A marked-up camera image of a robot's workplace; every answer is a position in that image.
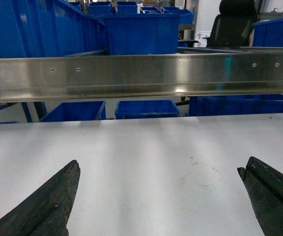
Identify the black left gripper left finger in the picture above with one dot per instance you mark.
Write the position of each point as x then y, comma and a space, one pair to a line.
47, 210

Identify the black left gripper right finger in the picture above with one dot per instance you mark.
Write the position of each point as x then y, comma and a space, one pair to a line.
264, 186

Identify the blue bin on top shelf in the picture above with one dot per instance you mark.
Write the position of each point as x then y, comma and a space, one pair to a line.
142, 34

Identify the large blue bin below right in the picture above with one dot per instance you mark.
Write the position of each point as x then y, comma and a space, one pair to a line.
235, 105

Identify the blue bin below left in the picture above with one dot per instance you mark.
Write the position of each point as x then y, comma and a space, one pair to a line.
77, 111

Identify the blue bin below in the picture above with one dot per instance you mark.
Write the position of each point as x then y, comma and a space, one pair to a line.
136, 109
77, 111

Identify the blue bin below middle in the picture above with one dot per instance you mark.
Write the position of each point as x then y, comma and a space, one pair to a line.
136, 109

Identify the blue bin upper right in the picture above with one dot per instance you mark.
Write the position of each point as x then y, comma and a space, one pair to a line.
268, 34

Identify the black office chair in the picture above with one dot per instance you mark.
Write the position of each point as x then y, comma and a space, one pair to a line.
234, 25

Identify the large blue bin upper left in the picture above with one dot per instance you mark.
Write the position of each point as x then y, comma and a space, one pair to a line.
47, 28

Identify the stainless steel shelf rail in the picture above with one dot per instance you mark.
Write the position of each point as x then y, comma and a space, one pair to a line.
189, 72

